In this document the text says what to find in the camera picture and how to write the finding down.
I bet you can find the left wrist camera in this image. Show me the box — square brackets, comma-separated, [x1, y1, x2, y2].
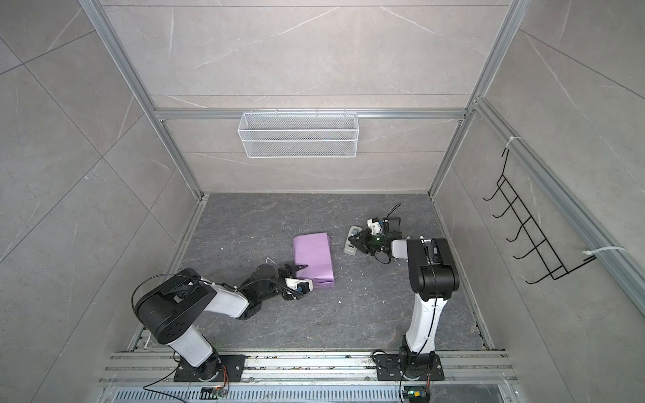
[285, 278, 313, 296]

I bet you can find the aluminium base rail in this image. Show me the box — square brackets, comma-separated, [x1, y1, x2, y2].
[97, 349, 526, 402]

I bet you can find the grey tape dispenser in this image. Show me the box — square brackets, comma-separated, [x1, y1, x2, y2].
[343, 225, 364, 256]

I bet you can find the white wire mesh basket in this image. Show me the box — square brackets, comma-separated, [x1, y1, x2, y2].
[238, 112, 359, 159]

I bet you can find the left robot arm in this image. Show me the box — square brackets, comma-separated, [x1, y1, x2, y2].
[131, 264, 313, 370]

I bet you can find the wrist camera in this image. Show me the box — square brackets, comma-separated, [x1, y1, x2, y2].
[285, 278, 313, 296]
[367, 218, 386, 237]

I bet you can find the pink wrapping paper sheet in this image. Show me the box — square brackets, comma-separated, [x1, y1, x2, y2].
[293, 233, 335, 288]

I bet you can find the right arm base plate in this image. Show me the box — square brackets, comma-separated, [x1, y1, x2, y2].
[371, 351, 445, 382]

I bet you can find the black wire hook rack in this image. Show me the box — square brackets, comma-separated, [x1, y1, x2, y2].
[483, 149, 597, 285]

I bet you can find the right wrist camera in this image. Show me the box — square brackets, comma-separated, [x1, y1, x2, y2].
[367, 218, 386, 237]

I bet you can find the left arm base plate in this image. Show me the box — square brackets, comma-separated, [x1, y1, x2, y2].
[173, 354, 246, 383]

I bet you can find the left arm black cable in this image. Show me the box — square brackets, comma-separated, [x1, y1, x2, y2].
[236, 278, 303, 299]

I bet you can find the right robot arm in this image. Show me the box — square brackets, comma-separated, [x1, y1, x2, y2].
[346, 217, 460, 366]

